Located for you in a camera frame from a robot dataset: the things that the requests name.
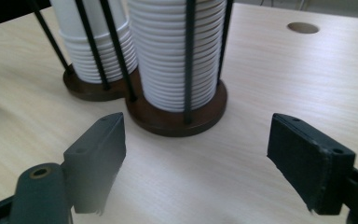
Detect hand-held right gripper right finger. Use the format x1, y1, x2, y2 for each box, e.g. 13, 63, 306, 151
266, 112, 357, 217

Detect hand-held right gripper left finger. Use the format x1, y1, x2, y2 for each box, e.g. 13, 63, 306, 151
62, 111, 128, 217

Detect wooden base black rod rack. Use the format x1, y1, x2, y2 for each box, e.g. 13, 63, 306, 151
27, 0, 235, 138

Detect stack of white paper cups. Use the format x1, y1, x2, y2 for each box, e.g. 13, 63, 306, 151
49, 0, 139, 85
126, 0, 228, 114

